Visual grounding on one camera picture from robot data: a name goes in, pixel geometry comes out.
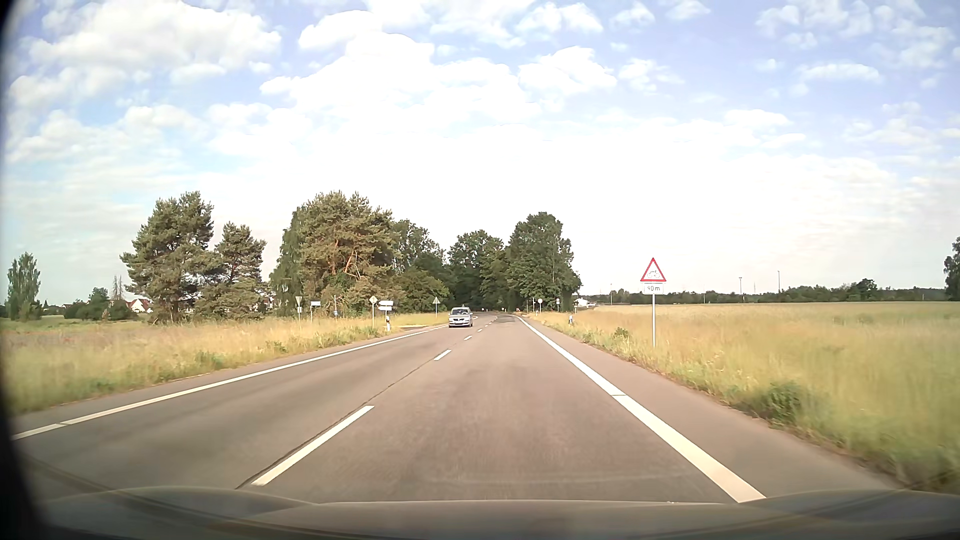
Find grey asphalt road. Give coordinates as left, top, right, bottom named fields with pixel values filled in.
left=11, top=312, right=901, bottom=505

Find group of tall trees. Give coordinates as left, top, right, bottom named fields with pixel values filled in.
left=120, top=190, right=583, bottom=324

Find triangular warning road sign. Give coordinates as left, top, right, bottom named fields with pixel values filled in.
left=639, top=257, right=668, bottom=349

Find road markings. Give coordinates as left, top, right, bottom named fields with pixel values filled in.
left=11, top=314, right=767, bottom=504

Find car's own bonnet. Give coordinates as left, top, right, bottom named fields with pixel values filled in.
left=30, top=484, right=960, bottom=540

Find distant line of trees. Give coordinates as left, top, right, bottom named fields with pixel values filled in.
left=582, top=278, right=950, bottom=306

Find dry grass field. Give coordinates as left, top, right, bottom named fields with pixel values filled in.
left=0, top=312, right=450, bottom=416
left=526, top=301, right=960, bottom=495

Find row of low bushes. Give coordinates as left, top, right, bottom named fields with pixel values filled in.
left=63, top=287, right=138, bottom=322

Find slender green tree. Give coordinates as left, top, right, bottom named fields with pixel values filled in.
left=6, top=252, right=43, bottom=322

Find dark green tree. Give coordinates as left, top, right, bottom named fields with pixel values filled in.
left=943, top=237, right=960, bottom=303

